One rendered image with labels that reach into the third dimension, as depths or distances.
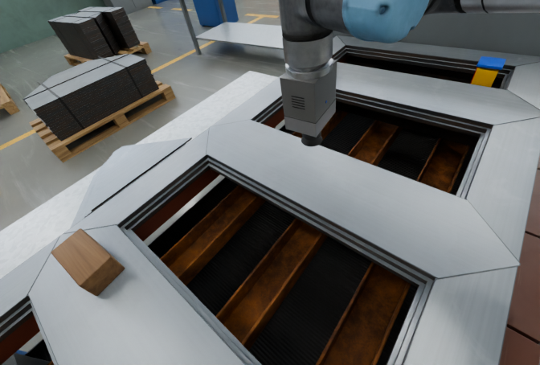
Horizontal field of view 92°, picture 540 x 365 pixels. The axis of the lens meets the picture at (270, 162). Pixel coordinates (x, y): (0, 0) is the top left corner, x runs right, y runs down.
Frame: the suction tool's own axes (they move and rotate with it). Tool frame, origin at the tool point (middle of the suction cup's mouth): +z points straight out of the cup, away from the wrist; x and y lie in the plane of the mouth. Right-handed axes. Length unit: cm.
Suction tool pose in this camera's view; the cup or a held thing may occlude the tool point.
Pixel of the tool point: (312, 139)
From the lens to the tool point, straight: 53.7
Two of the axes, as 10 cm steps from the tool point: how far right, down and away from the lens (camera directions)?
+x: 8.3, 3.0, -4.8
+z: 1.4, 7.1, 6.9
